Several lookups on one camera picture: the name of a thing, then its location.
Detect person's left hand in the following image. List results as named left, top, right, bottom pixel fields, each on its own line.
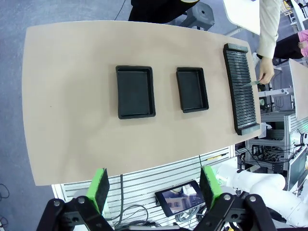
left=258, top=56, right=275, bottom=85

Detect beige wooden table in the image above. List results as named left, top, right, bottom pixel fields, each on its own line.
left=288, top=58, right=308, bottom=121

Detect white side table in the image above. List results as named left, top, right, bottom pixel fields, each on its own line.
left=222, top=0, right=262, bottom=37

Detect black tablet with lit screen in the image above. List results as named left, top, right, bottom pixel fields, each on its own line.
left=154, top=180, right=205, bottom=217

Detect green circuit board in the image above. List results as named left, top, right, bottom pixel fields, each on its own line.
left=242, top=80, right=262, bottom=88

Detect black slotted PCB rack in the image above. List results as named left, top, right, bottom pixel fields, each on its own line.
left=222, top=43, right=261, bottom=136

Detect flat computer monitor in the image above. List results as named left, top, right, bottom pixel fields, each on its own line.
left=287, top=146, right=308, bottom=193

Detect thin black cable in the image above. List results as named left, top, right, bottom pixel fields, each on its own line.
left=119, top=173, right=126, bottom=218

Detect grey cable bundle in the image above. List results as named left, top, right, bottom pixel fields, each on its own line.
left=174, top=205, right=208, bottom=228

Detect grey round stool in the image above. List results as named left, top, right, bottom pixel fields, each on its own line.
left=179, top=3, right=216, bottom=31

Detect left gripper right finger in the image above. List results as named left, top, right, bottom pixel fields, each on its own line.
left=192, top=165, right=275, bottom=231

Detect aluminium frame cart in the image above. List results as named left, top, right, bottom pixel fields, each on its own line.
left=245, top=113, right=296, bottom=174

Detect black ESD tray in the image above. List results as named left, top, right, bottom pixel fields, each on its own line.
left=176, top=66, right=209, bottom=114
left=115, top=65, right=156, bottom=120

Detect person in pink top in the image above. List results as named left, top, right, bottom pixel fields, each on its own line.
left=274, top=29, right=308, bottom=60

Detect left forearm in beige sleeve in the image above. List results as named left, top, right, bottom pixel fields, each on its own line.
left=256, top=0, right=282, bottom=59

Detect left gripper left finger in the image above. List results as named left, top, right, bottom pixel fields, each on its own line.
left=36, top=167, right=114, bottom=231

